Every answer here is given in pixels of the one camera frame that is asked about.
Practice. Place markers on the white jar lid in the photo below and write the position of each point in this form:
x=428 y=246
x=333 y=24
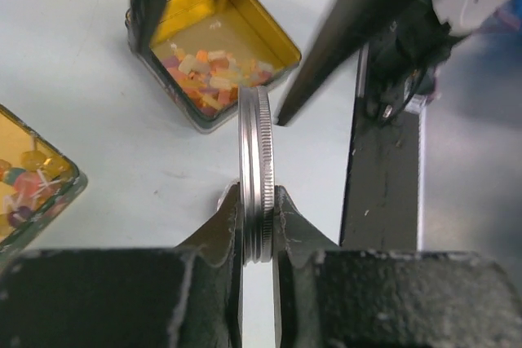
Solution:
x=257 y=174

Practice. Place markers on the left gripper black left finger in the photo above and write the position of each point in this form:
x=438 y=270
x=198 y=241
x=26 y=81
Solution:
x=185 y=296

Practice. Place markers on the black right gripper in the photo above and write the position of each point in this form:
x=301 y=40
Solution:
x=406 y=35

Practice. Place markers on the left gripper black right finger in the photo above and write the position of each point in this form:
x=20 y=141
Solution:
x=326 y=296

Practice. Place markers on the tin with popsicle candies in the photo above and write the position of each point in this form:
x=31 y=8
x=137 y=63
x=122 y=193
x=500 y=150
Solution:
x=202 y=51

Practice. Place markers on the tin with round lollipops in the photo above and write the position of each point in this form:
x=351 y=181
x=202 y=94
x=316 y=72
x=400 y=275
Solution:
x=37 y=183

